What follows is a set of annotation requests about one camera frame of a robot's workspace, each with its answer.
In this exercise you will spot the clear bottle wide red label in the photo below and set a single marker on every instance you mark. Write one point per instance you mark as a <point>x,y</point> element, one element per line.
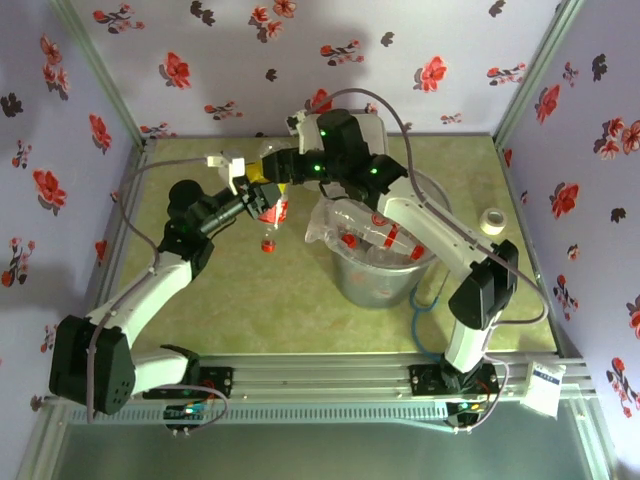
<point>274,215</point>

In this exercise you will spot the small clear bottle red cap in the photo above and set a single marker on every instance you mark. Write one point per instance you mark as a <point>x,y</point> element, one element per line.
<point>348,241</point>

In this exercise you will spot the tall clear bottle red bands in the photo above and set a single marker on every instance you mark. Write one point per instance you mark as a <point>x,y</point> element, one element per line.
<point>392,234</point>

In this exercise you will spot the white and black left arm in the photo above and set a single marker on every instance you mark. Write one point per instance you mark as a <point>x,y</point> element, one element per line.
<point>160,280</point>

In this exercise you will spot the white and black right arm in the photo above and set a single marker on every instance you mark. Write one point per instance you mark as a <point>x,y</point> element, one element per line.
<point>430,225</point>

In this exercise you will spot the grey ribbed plastic bin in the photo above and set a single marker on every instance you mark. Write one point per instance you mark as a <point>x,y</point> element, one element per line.
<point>375,290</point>

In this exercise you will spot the white tape roll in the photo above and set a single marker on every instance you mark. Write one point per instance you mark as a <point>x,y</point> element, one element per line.
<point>484,225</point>

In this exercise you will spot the aluminium frame post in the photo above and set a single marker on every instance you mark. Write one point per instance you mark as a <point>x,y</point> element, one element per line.
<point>590,440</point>
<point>535,65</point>
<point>100,75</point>
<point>42,445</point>

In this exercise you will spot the wide ribbed aluminium rail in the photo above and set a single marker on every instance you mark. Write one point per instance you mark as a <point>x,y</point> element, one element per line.
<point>325,375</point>

